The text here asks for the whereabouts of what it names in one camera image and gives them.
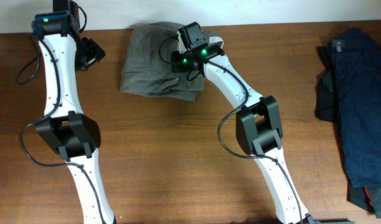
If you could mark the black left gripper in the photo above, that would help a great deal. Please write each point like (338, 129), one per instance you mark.
(96, 53)

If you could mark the grey shorts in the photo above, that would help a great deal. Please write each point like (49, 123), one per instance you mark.
(146, 71)

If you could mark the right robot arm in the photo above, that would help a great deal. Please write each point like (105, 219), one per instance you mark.
(258, 125)

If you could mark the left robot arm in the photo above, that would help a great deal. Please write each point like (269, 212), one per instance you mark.
(65, 128)

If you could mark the dark blue jeans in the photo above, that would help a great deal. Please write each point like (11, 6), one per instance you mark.
(356, 63)

